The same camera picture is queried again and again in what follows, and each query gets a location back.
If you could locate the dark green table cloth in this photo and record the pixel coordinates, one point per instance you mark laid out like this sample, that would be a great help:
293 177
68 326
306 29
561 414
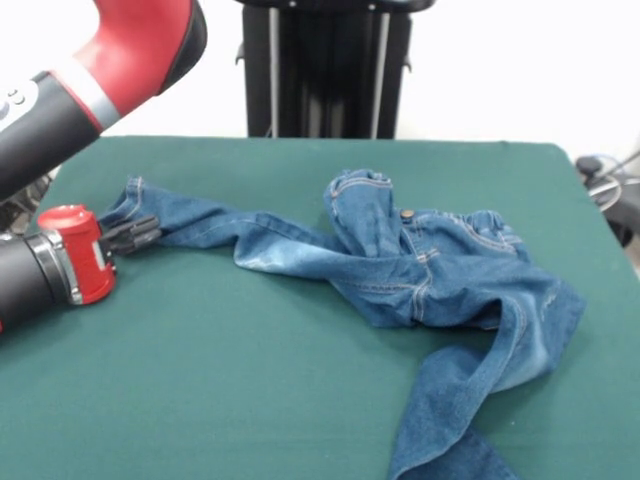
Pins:
225 375

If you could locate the grey chair base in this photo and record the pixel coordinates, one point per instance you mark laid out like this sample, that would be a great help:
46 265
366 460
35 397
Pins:
625 210

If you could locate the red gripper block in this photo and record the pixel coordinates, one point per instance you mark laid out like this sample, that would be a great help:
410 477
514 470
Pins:
82 250

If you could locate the blue denim jeans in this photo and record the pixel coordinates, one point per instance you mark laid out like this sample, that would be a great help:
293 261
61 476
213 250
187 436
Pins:
450 280

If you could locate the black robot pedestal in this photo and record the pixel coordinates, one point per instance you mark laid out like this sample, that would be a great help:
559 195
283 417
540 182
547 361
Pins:
325 75

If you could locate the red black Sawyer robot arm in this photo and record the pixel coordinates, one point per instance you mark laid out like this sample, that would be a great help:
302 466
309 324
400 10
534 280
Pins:
50 125

